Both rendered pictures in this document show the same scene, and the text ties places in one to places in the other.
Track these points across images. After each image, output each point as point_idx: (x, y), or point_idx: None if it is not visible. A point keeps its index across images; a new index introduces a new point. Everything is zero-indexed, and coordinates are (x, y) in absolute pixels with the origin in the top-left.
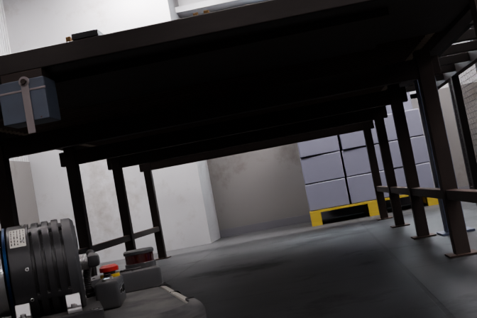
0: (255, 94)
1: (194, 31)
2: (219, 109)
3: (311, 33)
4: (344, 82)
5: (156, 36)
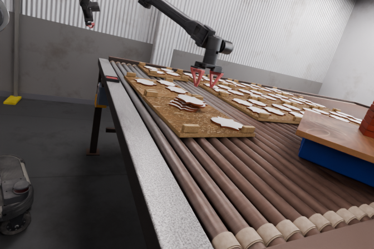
0: None
1: (109, 104)
2: None
3: None
4: None
5: (107, 95)
